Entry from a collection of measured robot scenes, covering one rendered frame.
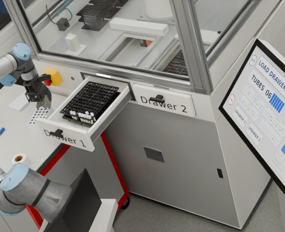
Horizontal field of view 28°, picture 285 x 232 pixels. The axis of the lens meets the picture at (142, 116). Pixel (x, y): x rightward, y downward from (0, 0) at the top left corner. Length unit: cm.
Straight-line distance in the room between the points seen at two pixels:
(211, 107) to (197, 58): 24
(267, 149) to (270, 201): 118
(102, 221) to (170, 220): 96
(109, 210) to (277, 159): 71
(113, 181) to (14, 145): 60
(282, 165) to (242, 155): 84
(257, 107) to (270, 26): 77
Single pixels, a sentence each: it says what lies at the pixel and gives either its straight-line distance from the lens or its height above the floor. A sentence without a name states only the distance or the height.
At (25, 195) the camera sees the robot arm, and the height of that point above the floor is 100.
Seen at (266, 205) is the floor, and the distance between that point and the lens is 312.
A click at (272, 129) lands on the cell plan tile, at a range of 197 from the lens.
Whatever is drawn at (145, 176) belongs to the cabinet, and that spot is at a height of 26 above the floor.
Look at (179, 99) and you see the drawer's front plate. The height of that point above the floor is 91.
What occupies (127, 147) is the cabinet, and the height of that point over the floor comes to 46.
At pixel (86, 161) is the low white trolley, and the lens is 284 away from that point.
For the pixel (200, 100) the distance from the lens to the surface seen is 237.
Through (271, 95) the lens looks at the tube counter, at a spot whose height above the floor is 112.
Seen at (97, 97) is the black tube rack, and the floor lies 90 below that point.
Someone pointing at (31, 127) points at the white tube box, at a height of 78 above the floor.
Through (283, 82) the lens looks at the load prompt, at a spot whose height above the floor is 116.
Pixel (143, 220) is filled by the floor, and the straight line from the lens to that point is 320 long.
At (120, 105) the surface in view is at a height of 86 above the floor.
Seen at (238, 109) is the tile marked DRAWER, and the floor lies 101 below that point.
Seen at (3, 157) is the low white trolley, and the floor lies 76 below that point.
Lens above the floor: 241
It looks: 39 degrees down
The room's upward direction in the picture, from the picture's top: 19 degrees counter-clockwise
